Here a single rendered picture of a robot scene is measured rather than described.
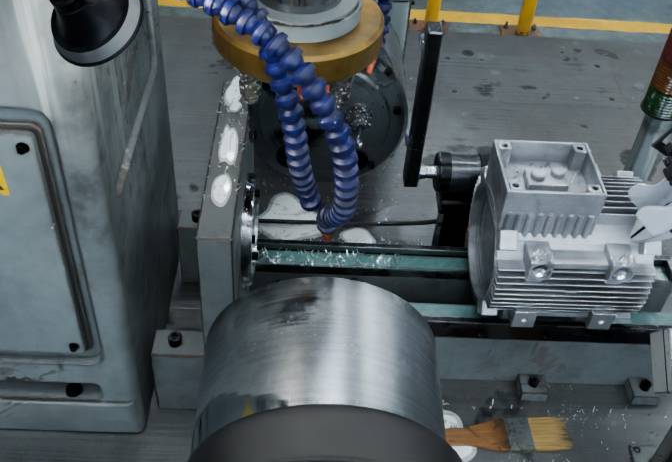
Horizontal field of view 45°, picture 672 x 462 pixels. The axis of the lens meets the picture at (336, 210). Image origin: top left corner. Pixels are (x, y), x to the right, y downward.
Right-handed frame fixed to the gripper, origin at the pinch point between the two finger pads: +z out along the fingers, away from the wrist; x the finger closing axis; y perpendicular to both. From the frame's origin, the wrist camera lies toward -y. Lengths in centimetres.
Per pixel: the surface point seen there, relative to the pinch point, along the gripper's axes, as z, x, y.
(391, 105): 16.2, -27.1, 24.4
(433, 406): 12.9, 26.4, 25.5
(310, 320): 14.1, 21.1, 38.6
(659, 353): 4.3, 14.4, -1.4
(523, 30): 65, -233, -95
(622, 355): 17.3, 1.2, -14.5
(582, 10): 53, -263, -127
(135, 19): -6, 21, 65
